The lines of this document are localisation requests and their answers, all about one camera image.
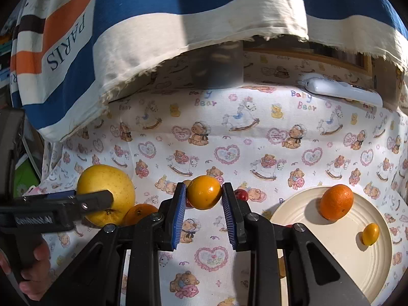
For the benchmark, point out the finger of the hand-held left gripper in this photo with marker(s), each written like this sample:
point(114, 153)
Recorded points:
point(89, 202)

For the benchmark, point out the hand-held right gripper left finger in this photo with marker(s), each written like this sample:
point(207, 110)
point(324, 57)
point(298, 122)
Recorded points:
point(178, 216)

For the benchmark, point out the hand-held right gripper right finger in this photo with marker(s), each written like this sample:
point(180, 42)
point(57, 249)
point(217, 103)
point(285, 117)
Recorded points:
point(229, 216)

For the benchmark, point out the small red fruit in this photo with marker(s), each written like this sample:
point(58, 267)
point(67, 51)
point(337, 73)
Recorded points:
point(188, 203)
point(241, 194)

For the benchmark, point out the large yellow pomelo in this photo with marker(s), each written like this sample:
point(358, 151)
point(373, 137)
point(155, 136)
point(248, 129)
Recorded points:
point(105, 180)

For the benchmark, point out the small yellow kumquat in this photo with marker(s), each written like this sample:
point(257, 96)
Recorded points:
point(370, 234)
point(204, 192)

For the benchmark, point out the orange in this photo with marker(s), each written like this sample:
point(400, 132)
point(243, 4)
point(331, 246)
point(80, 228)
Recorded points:
point(337, 202)
point(140, 213)

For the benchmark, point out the cream plate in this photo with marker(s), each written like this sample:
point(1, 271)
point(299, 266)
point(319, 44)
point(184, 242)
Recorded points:
point(334, 255)

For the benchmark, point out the person's left hand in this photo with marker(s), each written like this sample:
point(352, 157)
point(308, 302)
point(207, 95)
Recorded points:
point(36, 277)

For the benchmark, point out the green box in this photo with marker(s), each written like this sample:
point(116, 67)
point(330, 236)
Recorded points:
point(25, 169)

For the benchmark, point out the brown longan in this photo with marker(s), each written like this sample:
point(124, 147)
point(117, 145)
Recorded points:
point(186, 183)
point(282, 269)

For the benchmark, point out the white remote control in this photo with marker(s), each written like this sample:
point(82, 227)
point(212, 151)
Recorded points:
point(342, 91)

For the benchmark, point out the striped hanging cloth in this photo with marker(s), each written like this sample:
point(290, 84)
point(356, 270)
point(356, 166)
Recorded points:
point(191, 12)

